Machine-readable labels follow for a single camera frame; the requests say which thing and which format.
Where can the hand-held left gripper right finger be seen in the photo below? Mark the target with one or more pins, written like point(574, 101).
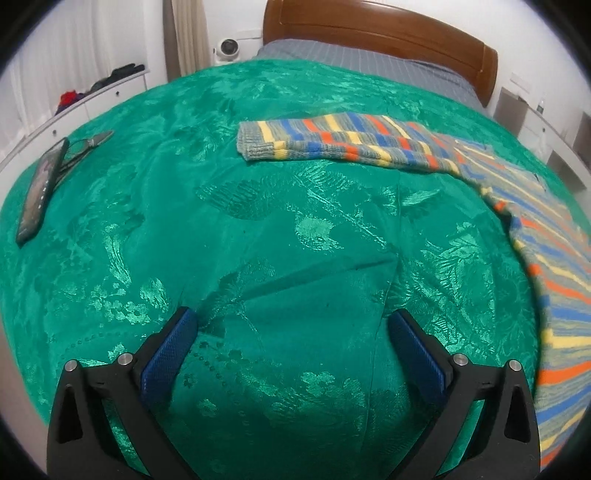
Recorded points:
point(419, 356)

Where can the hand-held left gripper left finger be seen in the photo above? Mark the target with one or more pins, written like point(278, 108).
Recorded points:
point(167, 356)

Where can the striped knit sweater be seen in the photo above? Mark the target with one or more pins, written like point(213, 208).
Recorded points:
point(545, 230)

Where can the dark clothes pile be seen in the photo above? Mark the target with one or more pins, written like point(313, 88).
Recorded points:
point(115, 76)

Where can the green patterned blanket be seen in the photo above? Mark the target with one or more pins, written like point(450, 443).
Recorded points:
point(277, 207)

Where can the black smartphone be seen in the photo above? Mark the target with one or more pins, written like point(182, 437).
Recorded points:
point(39, 189)

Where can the white built-in desk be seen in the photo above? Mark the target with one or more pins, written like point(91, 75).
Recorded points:
point(554, 138)

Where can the white drawer cabinet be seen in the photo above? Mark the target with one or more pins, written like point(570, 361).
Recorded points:
point(115, 94)

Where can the red cloth item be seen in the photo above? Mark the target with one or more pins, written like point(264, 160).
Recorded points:
point(69, 99)

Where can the small clear bottle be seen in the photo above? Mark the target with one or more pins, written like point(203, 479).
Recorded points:
point(542, 104)

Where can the grey striped bedsheet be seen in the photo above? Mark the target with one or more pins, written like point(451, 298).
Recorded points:
point(346, 57)

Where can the white round fan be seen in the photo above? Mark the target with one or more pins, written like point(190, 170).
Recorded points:
point(227, 47)

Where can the beige curtain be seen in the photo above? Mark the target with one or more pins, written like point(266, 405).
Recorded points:
point(184, 37)

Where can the white sheer curtain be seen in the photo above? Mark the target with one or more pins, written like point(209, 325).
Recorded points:
point(69, 46)

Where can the brown wooden headboard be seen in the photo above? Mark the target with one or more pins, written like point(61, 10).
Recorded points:
point(369, 27)

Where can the white wall socket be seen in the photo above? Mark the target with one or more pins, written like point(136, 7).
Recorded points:
point(521, 84)

